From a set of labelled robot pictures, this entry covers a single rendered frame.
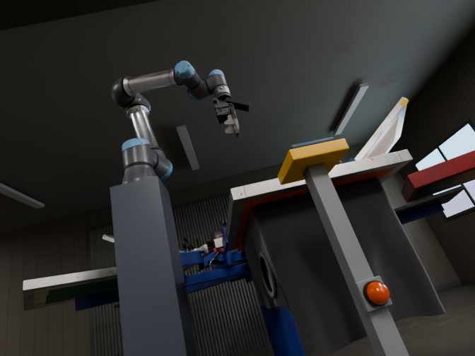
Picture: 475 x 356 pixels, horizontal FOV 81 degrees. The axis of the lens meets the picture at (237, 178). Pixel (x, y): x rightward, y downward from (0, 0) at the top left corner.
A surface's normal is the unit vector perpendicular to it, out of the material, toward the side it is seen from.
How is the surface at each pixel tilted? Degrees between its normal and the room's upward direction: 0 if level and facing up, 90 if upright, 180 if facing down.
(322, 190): 90
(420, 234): 90
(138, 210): 90
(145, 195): 90
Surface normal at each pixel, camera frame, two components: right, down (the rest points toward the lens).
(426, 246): -0.02, -0.40
